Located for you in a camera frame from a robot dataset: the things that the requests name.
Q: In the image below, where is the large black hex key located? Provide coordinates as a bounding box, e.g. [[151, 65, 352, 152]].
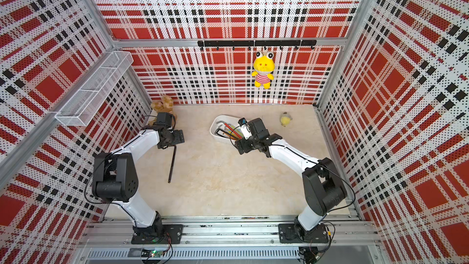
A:
[[216, 121, 243, 141], [167, 145, 177, 183]]

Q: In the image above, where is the red sleeved hex key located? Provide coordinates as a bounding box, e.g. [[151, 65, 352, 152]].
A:
[[224, 123, 243, 139]]

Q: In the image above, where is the small black hex key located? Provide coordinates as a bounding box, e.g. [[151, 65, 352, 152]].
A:
[[214, 128, 230, 139]]

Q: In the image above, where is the orange sleeved hex key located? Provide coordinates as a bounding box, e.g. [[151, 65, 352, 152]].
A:
[[216, 130, 238, 141]]

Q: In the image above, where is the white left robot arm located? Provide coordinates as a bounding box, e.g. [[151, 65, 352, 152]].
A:
[[91, 112, 184, 244]]

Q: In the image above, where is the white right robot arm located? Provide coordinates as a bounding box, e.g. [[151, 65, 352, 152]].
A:
[[234, 118, 347, 243]]

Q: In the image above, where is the white plastic storage box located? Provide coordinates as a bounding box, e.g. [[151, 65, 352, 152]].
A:
[[210, 115, 244, 144]]

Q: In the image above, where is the small yellow plush ball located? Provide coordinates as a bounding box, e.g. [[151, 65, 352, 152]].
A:
[[280, 112, 293, 127]]

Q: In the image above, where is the brown teddy bear plush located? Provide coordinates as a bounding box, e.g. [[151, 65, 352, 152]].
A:
[[150, 95, 177, 119]]

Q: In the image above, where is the yellow frog plush toy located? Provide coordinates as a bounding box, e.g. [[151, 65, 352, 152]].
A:
[[252, 51, 275, 89]]

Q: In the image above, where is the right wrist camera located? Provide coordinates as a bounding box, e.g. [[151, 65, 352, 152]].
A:
[[238, 118, 252, 139]]

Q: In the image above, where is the black hook rail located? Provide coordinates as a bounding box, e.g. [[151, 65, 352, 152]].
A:
[[197, 39, 318, 48]]

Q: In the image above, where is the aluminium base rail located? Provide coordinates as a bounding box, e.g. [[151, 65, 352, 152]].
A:
[[73, 215, 387, 264]]

